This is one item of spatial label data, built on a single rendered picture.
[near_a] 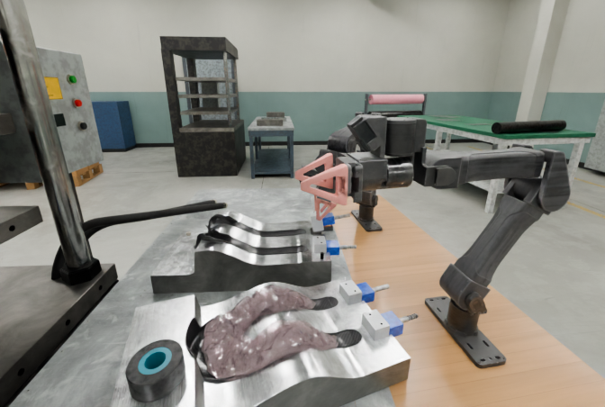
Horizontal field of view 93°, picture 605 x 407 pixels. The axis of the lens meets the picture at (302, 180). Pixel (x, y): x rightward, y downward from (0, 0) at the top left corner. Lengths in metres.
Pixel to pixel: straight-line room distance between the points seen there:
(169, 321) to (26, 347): 0.39
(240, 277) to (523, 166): 0.71
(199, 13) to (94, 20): 2.21
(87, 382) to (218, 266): 0.33
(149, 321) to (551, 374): 0.81
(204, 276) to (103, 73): 7.53
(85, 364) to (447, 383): 0.74
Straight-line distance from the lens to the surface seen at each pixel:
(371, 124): 0.49
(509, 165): 0.67
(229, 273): 0.86
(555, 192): 0.74
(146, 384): 0.55
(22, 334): 1.03
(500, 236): 0.73
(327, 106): 7.29
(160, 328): 0.67
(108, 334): 0.88
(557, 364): 0.89
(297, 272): 0.84
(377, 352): 0.67
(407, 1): 8.00
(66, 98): 1.29
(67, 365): 0.86
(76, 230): 1.08
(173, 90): 4.79
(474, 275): 0.74
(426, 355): 0.77
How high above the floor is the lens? 1.35
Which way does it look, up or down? 18 degrees down
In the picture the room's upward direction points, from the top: straight up
